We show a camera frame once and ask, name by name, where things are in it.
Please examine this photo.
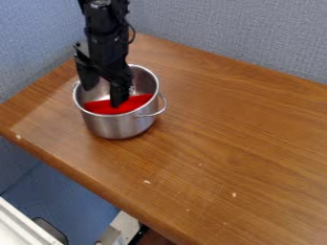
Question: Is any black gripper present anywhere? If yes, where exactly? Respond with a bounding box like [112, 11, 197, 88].
[74, 25, 133, 108]

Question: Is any red cloth object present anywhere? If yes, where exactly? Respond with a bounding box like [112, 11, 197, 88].
[84, 94, 153, 115]

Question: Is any metal pot with handles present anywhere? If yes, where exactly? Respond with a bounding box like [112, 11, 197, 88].
[70, 63, 168, 141]

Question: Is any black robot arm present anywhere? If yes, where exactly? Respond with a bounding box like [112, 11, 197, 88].
[74, 0, 133, 108]

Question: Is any white appliance lower left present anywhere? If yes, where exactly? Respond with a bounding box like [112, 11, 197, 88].
[0, 197, 64, 245]

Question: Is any white table leg bracket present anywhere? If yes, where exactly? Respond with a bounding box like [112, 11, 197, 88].
[94, 212, 140, 245]

